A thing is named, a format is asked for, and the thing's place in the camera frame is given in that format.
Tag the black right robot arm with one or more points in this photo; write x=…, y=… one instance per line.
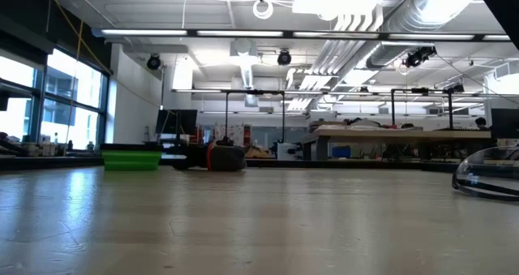
x=503, y=3

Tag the white container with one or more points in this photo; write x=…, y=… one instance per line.
x=288, y=151

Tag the dark bag with red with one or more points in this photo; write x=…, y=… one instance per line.
x=227, y=159

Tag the black ceiling spotlight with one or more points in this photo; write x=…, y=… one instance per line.
x=154, y=62
x=284, y=58

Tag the black monitor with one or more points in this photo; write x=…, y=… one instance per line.
x=176, y=123
x=504, y=123

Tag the blue bin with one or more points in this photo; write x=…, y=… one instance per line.
x=341, y=152

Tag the black beam with light strips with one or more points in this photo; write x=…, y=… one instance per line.
x=288, y=35

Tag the green square bin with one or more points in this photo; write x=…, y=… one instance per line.
x=129, y=161

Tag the ceiling air unit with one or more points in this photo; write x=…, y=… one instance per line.
x=332, y=5

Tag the wooden workbench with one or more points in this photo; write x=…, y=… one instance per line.
x=405, y=135

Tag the person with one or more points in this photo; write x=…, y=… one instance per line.
x=481, y=123

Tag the clear safety glasses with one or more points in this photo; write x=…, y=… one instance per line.
x=482, y=167

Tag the black gantry frame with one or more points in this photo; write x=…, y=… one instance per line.
x=421, y=91
x=253, y=92

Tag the white ceiling duct fitting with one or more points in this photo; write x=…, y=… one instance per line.
x=245, y=64

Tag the flat silver duct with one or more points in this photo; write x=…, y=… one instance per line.
x=385, y=56

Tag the black ceiling camera cluster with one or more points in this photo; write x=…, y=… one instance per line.
x=417, y=57

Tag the silver spiral duct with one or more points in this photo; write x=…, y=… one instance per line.
x=421, y=11

